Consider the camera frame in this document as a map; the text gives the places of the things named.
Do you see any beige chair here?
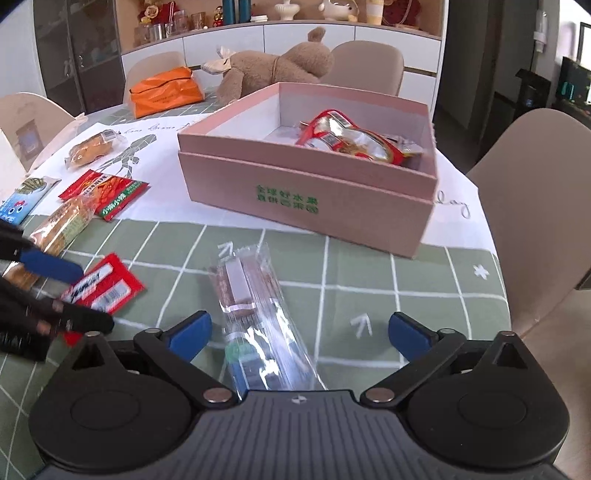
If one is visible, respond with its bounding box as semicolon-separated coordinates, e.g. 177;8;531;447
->
466;108;591;337
122;51;188;104
0;92;77;174
323;41;406;97

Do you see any white wall device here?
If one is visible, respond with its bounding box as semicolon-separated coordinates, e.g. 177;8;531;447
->
533;0;549;51

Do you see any silver yellow snack packet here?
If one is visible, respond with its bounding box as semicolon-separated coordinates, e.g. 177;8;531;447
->
392;134;424;160

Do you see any red green snack packet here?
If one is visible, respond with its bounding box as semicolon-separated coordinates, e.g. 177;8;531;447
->
59;170;151;223

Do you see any fish tank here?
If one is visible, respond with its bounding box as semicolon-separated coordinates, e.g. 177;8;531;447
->
551;55;591;121

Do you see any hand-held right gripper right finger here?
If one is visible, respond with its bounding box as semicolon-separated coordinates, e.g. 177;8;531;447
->
360;311;532;409

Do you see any white paper with squid drawing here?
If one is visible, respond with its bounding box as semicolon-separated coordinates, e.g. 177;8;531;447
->
0;108;497;259

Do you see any large red snack packet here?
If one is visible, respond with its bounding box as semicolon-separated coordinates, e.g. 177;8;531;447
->
295;109;416;166

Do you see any long clear wafer packet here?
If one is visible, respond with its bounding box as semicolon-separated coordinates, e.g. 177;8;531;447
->
205;242;329;402

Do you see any black water dispenser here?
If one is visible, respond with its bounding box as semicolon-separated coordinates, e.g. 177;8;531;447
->
489;68;552;125

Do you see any white wooden sideboard cabinet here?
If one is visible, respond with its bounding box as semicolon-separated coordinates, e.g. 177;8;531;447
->
117;0;444;116

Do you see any red round decoration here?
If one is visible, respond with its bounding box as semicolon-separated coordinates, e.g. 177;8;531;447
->
383;0;423;31

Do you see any clear bread packet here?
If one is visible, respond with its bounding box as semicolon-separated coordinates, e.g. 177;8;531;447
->
65;130;126;169

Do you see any glass display cabinet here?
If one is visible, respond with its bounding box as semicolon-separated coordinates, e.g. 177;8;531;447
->
32;0;125;116

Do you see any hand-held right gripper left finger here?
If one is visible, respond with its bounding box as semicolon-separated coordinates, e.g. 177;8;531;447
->
71;311;236;409

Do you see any rose bouquet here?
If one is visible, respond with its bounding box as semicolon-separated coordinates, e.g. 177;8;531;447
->
137;0;174;25

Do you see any brown plush toy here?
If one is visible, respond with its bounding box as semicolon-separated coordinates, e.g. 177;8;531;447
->
201;27;335;106

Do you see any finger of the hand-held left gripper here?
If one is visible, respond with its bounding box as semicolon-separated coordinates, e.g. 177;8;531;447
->
0;220;85;283
0;277;115;335

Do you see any blue green snack packet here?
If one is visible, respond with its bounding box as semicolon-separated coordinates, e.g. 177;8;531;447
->
0;178;62;225

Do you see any white rabbit figure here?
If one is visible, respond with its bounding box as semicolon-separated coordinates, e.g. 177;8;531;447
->
318;0;360;21

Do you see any orange plastic bag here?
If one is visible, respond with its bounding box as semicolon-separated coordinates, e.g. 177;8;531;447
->
128;66;205;118

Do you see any long labelled bread packet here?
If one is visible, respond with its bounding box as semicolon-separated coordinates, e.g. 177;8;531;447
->
29;193;100;258

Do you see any orange snack packet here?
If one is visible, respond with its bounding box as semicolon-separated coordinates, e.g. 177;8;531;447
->
0;258;40;294

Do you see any red white label snack packet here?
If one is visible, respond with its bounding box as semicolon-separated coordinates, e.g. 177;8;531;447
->
60;253;147;347

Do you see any pink cardboard box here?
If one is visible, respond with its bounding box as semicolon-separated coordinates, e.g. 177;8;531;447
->
177;82;439;259

